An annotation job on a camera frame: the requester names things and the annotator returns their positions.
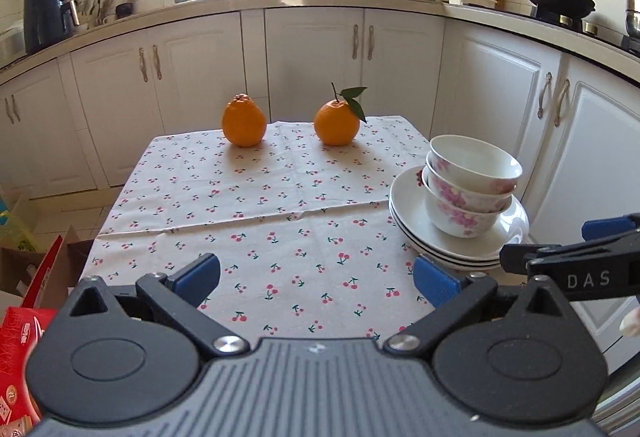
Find white plate with fruit print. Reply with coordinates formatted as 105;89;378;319
390;166;529;261

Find white bowl pink flowers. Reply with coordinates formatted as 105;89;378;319
424;164;512;213

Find plain white bowl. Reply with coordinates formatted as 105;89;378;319
430;135;523;194

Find white plate stack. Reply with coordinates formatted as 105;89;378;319
388;205;500;271

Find white kitchen cabinets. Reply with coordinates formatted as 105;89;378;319
1;7;639;243

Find cherry print tablecloth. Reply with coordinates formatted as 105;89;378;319
85;116;431;341

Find red cardboard box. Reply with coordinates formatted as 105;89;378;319
0;233;66;437

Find brown cardboard box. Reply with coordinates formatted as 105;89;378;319
1;202;93;309

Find bumpy orange without leaves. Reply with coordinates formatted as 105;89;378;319
221;94;267;148

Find orange with green leaves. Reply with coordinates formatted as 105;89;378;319
314;83;367;147

